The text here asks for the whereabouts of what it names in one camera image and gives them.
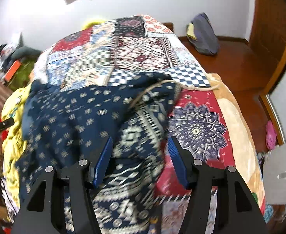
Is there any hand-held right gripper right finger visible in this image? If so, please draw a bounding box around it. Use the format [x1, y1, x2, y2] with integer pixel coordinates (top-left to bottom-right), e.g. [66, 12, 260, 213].
[167, 136, 268, 234]

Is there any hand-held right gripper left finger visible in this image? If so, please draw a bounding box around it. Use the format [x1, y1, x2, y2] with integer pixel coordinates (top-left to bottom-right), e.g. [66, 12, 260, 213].
[11, 136, 114, 234]

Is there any navy patterned hoodie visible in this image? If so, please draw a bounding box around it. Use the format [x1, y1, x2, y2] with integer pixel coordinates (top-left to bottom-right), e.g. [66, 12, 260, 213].
[15, 72, 221, 234]

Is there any yellow blanket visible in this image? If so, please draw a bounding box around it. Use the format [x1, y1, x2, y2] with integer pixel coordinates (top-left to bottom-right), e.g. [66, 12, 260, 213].
[0, 83, 35, 210]

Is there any green patterned cloth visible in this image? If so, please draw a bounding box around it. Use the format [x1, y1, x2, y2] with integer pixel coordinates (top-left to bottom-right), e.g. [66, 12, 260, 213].
[7, 62, 36, 92]

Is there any orange box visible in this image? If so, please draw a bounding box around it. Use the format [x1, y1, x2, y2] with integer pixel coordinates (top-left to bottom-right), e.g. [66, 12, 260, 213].
[4, 60, 21, 81]

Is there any beige fleece blanket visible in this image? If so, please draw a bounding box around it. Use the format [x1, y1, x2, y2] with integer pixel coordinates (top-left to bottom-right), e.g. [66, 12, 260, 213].
[206, 73, 266, 222]

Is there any dark grey cushion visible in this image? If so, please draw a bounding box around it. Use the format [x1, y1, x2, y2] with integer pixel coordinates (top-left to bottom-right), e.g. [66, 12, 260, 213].
[10, 46, 42, 60]

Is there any pink clog shoe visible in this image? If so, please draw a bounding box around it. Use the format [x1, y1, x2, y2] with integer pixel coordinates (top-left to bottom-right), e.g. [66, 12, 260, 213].
[266, 121, 277, 150]

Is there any white appliance with stickers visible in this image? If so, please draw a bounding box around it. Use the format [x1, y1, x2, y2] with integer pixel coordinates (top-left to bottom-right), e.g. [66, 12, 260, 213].
[262, 134, 286, 205]

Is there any patchwork bedspread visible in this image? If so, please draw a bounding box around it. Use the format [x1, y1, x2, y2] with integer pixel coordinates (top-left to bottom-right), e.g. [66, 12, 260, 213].
[33, 15, 233, 234]

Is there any grey bag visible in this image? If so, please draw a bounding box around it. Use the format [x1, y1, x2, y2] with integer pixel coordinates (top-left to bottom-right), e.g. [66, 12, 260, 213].
[188, 13, 219, 55]

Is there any yellow cloth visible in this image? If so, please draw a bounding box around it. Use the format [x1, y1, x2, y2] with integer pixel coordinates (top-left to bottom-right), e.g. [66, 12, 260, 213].
[187, 23, 197, 39]

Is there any wooden door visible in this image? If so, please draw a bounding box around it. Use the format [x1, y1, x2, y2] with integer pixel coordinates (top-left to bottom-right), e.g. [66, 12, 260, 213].
[248, 0, 286, 93]

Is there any yellow ring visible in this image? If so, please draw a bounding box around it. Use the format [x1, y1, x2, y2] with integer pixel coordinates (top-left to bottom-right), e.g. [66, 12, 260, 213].
[81, 17, 104, 28]

